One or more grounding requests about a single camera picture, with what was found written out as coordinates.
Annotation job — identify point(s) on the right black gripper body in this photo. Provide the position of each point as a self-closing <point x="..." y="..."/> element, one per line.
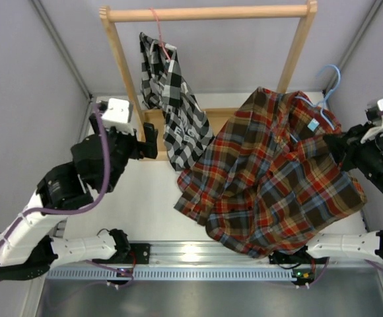
<point x="370" y="157"/>

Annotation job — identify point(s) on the black white checkered shirt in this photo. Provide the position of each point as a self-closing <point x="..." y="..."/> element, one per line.
<point x="187" y="131"/>

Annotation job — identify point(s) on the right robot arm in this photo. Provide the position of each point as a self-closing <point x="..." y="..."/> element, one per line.
<point x="373" y="212"/>

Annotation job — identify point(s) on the aluminium mounting rail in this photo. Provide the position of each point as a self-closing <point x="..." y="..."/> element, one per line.
<point x="194" y="252"/>

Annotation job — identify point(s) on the slotted grey cable duct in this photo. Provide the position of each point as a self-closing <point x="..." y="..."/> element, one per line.
<point x="179" y="274"/>

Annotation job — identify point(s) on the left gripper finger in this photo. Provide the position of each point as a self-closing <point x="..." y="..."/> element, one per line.
<point x="94" y="123"/>
<point x="149" y="146"/>

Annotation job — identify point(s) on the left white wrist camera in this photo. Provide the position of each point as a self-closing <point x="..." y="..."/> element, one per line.
<point x="116" y="114"/>

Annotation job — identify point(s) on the pink wire hanger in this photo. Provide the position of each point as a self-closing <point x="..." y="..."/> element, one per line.
<point x="160" y="36"/>

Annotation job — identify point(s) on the left aluminium frame post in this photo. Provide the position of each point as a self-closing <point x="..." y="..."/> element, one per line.
<point x="69" y="62"/>

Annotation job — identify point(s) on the aluminium frame post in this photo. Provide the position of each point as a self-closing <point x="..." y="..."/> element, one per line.
<point x="69" y="62"/>
<point x="351" y="48"/>

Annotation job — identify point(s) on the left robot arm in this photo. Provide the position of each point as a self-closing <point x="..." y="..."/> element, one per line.
<point x="27" y="250"/>

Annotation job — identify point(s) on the wooden clothes rack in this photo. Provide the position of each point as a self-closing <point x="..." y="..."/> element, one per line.
<point x="227" y="49"/>

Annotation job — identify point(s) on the right aluminium frame post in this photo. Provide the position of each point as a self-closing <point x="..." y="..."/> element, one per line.
<point x="351" y="48"/>

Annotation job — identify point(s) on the blue wire hanger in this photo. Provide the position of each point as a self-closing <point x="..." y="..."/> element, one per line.
<point x="321" y="105"/>

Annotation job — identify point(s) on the red brown plaid shirt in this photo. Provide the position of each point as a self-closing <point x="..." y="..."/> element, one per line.
<point x="268" y="181"/>

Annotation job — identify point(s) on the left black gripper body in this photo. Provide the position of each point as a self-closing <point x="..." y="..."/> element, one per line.
<point x="127" y="146"/>

